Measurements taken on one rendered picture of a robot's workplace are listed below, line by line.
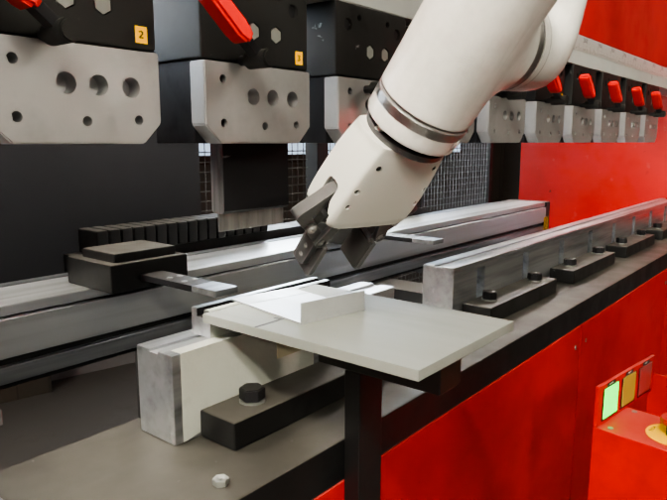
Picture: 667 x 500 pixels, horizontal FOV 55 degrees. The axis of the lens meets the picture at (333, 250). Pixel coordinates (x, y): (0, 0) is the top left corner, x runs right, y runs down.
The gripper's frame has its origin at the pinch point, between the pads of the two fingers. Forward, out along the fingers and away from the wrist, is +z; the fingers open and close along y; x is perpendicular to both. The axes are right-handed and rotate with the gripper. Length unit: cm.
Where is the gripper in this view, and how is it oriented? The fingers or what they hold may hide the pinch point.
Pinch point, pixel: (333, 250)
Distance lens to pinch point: 63.9
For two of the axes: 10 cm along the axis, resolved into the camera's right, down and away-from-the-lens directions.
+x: 4.7, 7.4, -4.8
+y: -7.8, 0.9, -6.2
